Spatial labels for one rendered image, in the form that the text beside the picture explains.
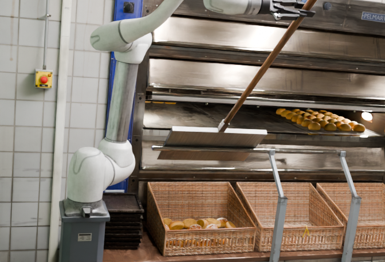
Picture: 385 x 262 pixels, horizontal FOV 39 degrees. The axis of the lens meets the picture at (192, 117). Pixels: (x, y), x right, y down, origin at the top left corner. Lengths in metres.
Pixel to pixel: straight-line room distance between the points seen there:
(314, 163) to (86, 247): 1.89
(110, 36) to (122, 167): 0.63
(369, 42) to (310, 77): 0.50
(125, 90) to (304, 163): 1.70
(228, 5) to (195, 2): 1.32
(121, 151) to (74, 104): 0.80
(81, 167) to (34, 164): 0.97
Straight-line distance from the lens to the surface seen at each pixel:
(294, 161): 3.71
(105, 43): 2.27
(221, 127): 2.88
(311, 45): 3.61
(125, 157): 2.50
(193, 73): 3.32
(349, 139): 3.89
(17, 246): 3.47
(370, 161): 4.04
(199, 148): 3.02
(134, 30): 2.20
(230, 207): 3.52
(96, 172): 2.35
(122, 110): 2.45
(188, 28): 3.29
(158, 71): 3.26
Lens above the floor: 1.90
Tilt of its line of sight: 11 degrees down
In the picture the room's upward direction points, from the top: 6 degrees clockwise
